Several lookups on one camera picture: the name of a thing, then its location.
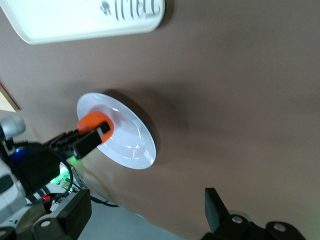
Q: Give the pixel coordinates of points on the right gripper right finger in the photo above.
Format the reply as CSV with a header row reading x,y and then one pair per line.
x,y
216,210

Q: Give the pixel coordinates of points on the pale lavender round plate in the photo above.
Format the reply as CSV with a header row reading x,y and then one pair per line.
x,y
130,140

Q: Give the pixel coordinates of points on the orange mandarin fruit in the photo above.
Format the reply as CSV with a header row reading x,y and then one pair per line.
x,y
91,122

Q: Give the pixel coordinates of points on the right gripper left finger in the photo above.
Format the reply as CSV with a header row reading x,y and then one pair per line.
x,y
75,210

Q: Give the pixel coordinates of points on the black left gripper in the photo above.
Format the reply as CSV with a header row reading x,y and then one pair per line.
x,y
35,167

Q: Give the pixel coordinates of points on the cream tray with bear print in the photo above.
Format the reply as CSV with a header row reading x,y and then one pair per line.
x,y
75,20

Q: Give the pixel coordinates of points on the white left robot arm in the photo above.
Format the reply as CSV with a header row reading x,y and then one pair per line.
x,y
7,200

